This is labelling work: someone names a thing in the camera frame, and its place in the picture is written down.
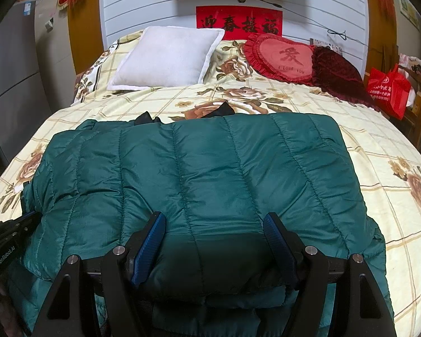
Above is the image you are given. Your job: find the dark red velvet cushion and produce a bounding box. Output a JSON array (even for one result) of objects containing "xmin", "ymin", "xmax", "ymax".
[{"xmin": 310, "ymin": 46, "xmax": 381, "ymax": 113}]

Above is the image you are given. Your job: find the black wall cable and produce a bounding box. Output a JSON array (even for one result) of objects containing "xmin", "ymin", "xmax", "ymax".
[{"xmin": 213, "ymin": 0, "xmax": 367, "ymax": 47}]

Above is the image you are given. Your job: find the red paper wall decoration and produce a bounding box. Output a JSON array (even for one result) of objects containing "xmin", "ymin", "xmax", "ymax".
[{"xmin": 374, "ymin": 0, "xmax": 395, "ymax": 40}]

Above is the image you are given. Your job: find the wooden chair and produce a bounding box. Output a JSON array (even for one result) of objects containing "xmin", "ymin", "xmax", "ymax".
[{"xmin": 382, "ymin": 44, "xmax": 421, "ymax": 156}]

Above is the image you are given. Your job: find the white square pillow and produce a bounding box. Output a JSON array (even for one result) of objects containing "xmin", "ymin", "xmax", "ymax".
[{"xmin": 107, "ymin": 26, "xmax": 226, "ymax": 92}]

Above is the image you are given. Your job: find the red wall banner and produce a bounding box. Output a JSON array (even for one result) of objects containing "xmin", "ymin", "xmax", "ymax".
[{"xmin": 196, "ymin": 6, "xmax": 284, "ymax": 38}]

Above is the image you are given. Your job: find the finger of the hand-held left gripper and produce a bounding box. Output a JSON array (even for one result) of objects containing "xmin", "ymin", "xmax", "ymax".
[{"xmin": 0, "ymin": 211, "xmax": 43, "ymax": 253}]

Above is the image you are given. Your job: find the green puffer jacket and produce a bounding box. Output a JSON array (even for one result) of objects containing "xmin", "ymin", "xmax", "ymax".
[{"xmin": 20, "ymin": 101, "xmax": 395, "ymax": 337}]

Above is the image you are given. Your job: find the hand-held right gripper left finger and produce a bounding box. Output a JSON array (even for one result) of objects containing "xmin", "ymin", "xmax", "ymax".
[{"xmin": 31, "ymin": 211, "xmax": 167, "ymax": 337}]

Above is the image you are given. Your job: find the red heart-shaped pillow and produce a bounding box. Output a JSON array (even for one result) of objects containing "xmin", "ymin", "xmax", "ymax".
[{"xmin": 243, "ymin": 33, "xmax": 317, "ymax": 85}]

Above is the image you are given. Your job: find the grey wardrobe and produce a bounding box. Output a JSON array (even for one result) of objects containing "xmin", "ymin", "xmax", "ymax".
[{"xmin": 0, "ymin": 0, "xmax": 74, "ymax": 180}]

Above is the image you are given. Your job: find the red shopping bag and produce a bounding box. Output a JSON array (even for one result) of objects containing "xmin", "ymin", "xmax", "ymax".
[{"xmin": 366, "ymin": 64, "xmax": 412, "ymax": 121}]

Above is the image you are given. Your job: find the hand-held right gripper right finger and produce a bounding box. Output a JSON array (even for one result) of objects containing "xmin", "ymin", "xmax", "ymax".
[{"xmin": 263, "ymin": 212, "xmax": 397, "ymax": 337}]

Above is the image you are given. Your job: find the bed with plaid floral sheet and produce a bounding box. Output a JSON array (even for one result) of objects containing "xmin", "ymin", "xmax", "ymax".
[{"xmin": 0, "ymin": 30, "xmax": 421, "ymax": 331}]

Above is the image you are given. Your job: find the framed wall picture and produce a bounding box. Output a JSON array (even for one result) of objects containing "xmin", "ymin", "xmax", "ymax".
[{"xmin": 398, "ymin": 0, "xmax": 421, "ymax": 29}]

